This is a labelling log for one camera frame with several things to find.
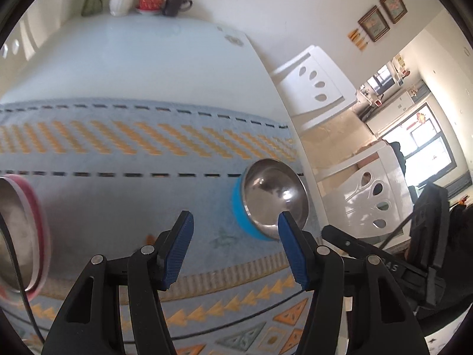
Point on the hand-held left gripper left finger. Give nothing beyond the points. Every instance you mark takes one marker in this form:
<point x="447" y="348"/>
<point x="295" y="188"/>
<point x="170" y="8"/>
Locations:
<point x="179" y="251"/>

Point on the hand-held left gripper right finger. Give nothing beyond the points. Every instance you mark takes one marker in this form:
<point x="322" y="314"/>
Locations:
<point x="292" y="251"/>

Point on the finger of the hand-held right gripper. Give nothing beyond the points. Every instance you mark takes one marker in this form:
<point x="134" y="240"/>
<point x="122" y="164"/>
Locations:
<point x="351" y="242"/>

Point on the blue steel bowl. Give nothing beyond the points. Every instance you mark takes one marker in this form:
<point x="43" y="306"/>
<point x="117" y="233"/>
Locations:
<point x="273" y="192"/>

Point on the pink steel bowl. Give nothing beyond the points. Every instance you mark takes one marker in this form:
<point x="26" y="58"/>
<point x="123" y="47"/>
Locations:
<point x="27" y="229"/>

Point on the white dining chair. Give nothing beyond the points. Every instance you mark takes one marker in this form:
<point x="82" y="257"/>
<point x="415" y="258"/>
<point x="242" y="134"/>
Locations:
<point x="354" y="199"/>
<point x="314" y="85"/>
<point x="26" y="42"/>

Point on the dark cloth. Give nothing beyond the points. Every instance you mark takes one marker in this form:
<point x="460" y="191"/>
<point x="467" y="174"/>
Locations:
<point x="398" y="159"/>

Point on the window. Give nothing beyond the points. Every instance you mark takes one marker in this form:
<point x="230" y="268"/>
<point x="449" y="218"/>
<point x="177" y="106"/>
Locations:
<point x="425" y="148"/>

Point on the blue patterned table mat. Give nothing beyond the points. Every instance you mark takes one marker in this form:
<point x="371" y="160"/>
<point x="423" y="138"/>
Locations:
<point x="111" y="207"/>

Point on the white saucer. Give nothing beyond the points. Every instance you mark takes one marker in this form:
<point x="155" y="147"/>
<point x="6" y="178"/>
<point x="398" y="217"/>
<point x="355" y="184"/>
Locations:
<point x="146" y="12"/>

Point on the black teapot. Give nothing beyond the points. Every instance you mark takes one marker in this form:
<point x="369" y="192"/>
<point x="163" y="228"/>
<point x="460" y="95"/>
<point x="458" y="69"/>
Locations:
<point x="173" y="4"/>

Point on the yellow wall ornament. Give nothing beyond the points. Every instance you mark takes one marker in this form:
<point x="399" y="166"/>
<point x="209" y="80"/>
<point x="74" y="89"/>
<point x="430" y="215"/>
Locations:
<point x="358" y="40"/>

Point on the small framed wall picture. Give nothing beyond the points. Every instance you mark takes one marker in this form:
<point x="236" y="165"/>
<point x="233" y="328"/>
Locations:
<point x="374" y="24"/>
<point x="393" y="4"/>

